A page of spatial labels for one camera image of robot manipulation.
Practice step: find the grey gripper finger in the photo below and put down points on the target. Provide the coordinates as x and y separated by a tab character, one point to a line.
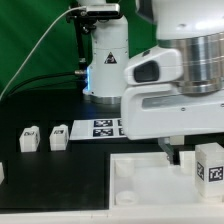
165	145

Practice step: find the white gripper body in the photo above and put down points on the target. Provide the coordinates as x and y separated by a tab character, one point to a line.
157	111

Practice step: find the white square tabletop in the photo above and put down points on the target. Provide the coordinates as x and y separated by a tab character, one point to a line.
148	179

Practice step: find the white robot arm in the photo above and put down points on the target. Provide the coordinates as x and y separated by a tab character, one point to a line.
164	61

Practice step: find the white marker sheet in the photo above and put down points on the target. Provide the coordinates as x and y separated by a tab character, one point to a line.
97	129

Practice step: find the white block at left edge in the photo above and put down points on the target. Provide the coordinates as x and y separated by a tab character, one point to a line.
1	173

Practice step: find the black camera on stand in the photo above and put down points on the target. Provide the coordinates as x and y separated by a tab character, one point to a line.
95	12

